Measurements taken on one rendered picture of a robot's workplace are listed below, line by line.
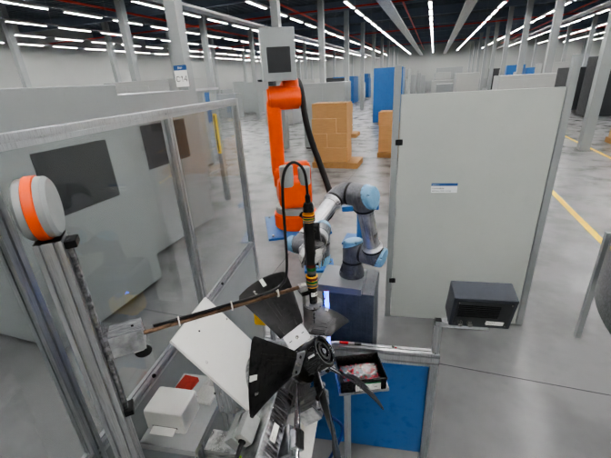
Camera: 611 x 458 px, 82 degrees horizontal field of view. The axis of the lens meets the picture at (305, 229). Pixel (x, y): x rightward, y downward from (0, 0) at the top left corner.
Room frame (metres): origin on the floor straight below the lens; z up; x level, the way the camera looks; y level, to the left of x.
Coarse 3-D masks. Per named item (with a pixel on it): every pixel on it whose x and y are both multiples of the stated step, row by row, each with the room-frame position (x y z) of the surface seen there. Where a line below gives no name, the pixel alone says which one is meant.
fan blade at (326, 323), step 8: (304, 312) 1.30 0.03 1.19; (320, 312) 1.30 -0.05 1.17; (328, 312) 1.32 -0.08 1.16; (336, 312) 1.34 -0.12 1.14; (304, 320) 1.24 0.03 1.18; (312, 320) 1.24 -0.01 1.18; (320, 320) 1.24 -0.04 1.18; (328, 320) 1.25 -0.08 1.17; (336, 320) 1.26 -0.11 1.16; (344, 320) 1.29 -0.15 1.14; (312, 328) 1.18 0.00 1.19; (320, 328) 1.18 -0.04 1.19; (328, 328) 1.18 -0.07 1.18; (336, 328) 1.20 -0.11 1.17; (328, 336) 1.13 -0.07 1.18
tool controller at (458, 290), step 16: (464, 288) 1.32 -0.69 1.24; (480, 288) 1.31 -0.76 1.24; (496, 288) 1.30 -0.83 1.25; (512, 288) 1.30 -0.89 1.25; (448, 304) 1.36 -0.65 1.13; (464, 304) 1.27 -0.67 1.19; (480, 304) 1.26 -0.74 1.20; (496, 304) 1.24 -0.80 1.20; (512, 304) 1.23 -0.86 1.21; (448, 320) 1.33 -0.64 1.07; (464, 320) 1.30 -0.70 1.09; (480, 320) 1.28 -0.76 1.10; (496, 320) 1.26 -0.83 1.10
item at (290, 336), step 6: (300, 324) 1.08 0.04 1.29; (294, 330) 1.07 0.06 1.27; (300, 330) 1.07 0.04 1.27; (288, 336) 1.05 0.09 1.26; (294, 336) 1.05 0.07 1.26; (300, 336) 1.05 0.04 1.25; (306, 336) 1.06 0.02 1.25; (288, 342) 1.04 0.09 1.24; (294, 342) 1.04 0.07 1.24; (300, 342) 1.04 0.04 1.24; (294, 348) 1.02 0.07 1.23
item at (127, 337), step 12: (120, 324) 0.88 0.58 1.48; (132, 324) 0.88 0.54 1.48; (108, 336) 0.83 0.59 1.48; (120, 336) 0.83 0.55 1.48; (132, 336) 0.84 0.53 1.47; (144, 336) 0.87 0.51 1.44; (108, 348) 0.82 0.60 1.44; (120, 348) 0.83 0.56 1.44; (132, 348) 0.84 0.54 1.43; (144, 348) 0.85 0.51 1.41
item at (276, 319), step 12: (276, 276) 1.22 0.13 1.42; (252, 288) 1.15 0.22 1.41; (264, 288) 1.16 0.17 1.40; (264, 300) 1.13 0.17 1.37; (276, 300) 1.14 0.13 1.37; (288, 300) 1.15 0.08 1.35; (252, 312) 1.09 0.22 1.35; (264, 312) 1.10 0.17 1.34; (276, 312) 1.10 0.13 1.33; (288, 312) 1.11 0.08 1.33; (276, 324) 1.07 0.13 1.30; (288, 324) 1.08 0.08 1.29
